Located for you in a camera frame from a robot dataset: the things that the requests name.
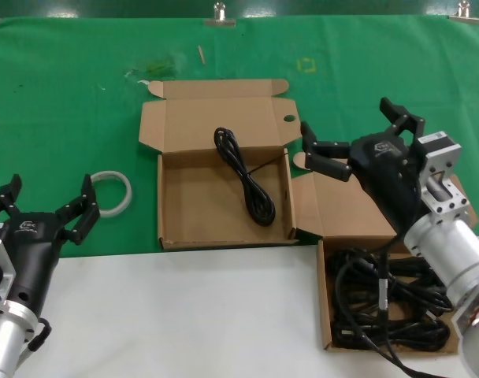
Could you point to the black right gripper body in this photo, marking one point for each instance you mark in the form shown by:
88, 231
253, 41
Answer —
385, 173

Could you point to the cardboard box with round hole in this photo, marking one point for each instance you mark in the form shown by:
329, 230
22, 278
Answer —
184, 118

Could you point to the silver right wrist bracket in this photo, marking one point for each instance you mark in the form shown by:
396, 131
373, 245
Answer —
444, 157

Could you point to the clear tape roll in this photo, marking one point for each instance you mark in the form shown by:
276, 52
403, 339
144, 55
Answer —
123, 181

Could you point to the small wooden stick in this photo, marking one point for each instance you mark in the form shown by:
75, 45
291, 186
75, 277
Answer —
201, 55

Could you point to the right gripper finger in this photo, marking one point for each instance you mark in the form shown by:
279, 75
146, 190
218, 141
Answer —
330, 157
407, 122

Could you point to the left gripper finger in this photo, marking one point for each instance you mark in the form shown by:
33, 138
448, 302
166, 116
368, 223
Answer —
80, 216
5, 201

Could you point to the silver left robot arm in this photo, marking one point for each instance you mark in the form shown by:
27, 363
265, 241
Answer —
3, 338

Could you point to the cardboard box without hole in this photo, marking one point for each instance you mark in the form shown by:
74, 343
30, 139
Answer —
342, 204

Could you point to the green table cloth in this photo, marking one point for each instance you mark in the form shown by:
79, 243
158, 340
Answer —
66, 98

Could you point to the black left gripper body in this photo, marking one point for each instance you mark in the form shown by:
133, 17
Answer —
34, 252

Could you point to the silver binder clip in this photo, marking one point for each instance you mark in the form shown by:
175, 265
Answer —
220, 21
464, 17

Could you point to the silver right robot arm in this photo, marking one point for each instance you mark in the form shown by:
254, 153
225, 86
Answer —
452, 252

